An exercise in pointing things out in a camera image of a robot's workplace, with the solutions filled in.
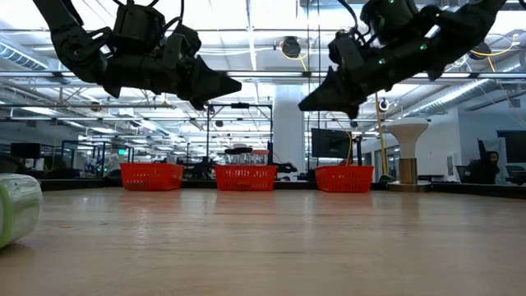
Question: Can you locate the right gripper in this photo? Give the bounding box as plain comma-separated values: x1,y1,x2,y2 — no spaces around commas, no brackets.
298,30,436,120

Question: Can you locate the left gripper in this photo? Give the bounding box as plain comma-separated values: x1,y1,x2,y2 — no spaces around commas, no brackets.
101,35,242,111

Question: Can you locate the pink sand hourglass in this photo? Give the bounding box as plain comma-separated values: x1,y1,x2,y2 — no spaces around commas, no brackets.
251,149,271,167

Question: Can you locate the green wall charger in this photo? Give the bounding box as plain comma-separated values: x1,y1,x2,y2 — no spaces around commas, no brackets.
0,173,44,250

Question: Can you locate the white round pillar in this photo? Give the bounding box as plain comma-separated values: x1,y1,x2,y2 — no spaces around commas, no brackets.
273,84,306,173

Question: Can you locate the white mushroom table lamp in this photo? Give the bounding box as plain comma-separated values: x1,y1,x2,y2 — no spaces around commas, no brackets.
385,117,432,193

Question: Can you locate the red plastic basket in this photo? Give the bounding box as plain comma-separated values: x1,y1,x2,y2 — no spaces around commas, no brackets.
119,162,185,192
315,164,375,194
213,164,279,192

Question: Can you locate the person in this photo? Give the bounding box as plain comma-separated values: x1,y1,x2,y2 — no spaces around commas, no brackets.
463,150,502,185

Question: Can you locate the small black monitor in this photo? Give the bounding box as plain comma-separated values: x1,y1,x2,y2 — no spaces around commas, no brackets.
10,142,41,160

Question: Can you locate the black background rig frame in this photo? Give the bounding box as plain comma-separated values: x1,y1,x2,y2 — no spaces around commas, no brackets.
205,102,275,165

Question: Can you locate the black ceiling cable reel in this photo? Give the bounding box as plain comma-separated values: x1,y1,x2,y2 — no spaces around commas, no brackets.
470,41,493,62
281,35,302,58

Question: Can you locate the thick yellow hanging cable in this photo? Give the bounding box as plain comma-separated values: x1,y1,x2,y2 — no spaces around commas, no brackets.
372,92,388,178

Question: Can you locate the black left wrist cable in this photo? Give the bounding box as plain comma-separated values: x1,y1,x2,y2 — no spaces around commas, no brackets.
162,0,202,46

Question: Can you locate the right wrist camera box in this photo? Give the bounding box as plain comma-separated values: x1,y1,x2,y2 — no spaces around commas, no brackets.
360,0,421,44

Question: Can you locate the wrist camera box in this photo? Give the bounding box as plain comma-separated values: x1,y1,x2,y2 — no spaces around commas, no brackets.
111,2,166,54
360,0,421,44

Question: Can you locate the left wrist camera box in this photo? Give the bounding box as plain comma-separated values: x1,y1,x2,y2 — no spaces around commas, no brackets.
111,2,166,54

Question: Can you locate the black aluminium rig frame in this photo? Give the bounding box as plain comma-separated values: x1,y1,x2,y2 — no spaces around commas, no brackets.
39,178,526,200

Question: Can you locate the dark wall screen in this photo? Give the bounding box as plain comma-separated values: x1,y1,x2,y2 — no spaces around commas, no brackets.
496,130,526,164

